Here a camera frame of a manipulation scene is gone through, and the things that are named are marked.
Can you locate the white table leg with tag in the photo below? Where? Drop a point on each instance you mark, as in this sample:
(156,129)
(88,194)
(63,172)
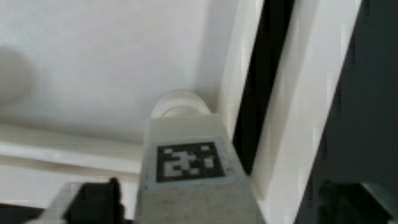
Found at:
(195,188)

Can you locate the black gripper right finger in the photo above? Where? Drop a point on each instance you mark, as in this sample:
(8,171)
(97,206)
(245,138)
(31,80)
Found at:
(351,206)

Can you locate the white square table top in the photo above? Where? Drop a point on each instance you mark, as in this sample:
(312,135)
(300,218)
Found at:
(97,55)

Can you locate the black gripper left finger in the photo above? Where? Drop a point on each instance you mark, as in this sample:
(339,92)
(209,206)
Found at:
(97,207)

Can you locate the white U-shaped obstacle fence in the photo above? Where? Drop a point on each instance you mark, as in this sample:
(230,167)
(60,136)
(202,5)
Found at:
(303,93)

